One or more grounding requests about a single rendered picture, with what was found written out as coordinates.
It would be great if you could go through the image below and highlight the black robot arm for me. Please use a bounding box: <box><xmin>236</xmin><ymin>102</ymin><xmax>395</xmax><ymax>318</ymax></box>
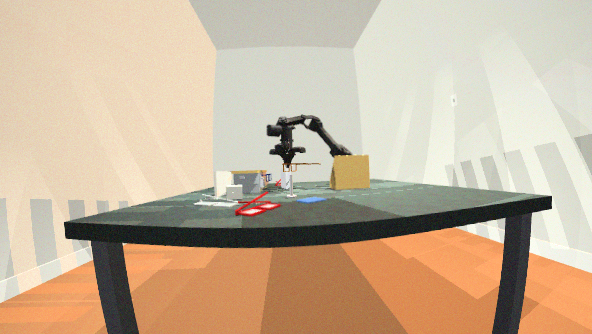
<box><xmin>266</xmin><ymin>114</ymin><xmax>353</xmax><ymax>158</ymax></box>

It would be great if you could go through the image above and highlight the white block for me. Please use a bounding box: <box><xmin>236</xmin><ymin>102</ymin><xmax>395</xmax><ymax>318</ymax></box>
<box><xmin>227</xmin><ymin>185</ymin><xmax>242</xmax><ymax>200</ymax></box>

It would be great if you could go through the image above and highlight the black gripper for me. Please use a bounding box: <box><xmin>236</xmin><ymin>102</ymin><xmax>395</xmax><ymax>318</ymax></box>
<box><xmin>269</xmin><ymin>136</ymin><xmax>306</xmax><ymax>164</ymax></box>

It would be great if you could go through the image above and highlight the long white flat bar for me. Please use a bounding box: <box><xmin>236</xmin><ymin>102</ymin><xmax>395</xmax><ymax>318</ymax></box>
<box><xmin>214</xmin><ymin>171</ymin><xmax>235</xmax><ymax>196</ymax></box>

